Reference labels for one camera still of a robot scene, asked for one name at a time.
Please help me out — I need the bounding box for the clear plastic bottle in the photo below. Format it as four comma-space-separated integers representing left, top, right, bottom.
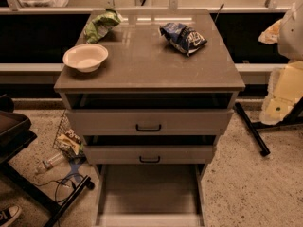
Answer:
35, 152, 65, 174

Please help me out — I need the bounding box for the blue chip bag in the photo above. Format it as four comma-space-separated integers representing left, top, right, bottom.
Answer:
159, 23, 207, 56

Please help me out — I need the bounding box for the black table leg frame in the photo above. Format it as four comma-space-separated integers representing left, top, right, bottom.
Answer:
234, 98, 303, 157

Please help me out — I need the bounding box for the top drawer with handle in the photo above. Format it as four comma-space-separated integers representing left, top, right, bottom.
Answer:
66, 110, 233, 136

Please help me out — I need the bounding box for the open bottom drawer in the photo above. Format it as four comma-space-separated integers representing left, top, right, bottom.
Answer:
92, 165, 205, 227

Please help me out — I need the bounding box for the white bowl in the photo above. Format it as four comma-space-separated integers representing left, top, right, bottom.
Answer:
62, 44, 108, 73

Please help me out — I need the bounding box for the green chip bag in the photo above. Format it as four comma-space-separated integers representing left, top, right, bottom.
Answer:
84, 9, 123, 44

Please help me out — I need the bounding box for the black cable on floor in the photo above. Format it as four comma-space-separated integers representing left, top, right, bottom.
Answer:
33, 173, 85, 205

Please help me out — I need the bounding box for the sneaker shoe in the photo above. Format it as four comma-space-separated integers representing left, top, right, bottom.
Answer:
0, 205, 22, 227

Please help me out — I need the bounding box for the grey drawer cabinet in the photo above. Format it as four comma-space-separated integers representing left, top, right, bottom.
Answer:
53, 9, 246, 227

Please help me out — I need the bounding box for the black cart frame left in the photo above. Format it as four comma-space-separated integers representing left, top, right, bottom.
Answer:
0, 98, 96, 227

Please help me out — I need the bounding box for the drawer with handle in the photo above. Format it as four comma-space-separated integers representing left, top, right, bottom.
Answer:
84, 145, 215, 164
66, 110, 233, 136

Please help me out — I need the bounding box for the wire basket with snack bags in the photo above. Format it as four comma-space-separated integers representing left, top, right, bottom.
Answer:
53, 113, 85, 159

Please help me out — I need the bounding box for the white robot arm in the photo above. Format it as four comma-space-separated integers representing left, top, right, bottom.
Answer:
258, 0, 303, 125

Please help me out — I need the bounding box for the middle drawer with handle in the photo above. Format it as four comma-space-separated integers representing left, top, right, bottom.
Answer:
84, 145, 215, 164

